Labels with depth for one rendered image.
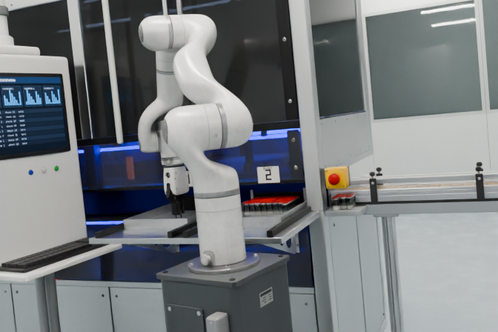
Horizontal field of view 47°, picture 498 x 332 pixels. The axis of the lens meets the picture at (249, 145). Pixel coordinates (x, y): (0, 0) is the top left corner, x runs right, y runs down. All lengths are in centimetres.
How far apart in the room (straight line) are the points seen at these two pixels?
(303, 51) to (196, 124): 73
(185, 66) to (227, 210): 41
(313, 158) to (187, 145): 73
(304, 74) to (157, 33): 59
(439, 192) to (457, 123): 449
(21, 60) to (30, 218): 59
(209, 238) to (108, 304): 119
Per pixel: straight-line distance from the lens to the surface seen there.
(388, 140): 666
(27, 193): 228
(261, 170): 212
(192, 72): 158
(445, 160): 661
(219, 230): 147
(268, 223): 186
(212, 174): 145
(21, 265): 206
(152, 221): 206
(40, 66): 236
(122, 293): 255
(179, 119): 143
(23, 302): 291
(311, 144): 205
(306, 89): 205
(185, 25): 173
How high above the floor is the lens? 124
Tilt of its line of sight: 3 degrees down
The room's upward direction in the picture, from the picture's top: 5 degrees counter-clockwise
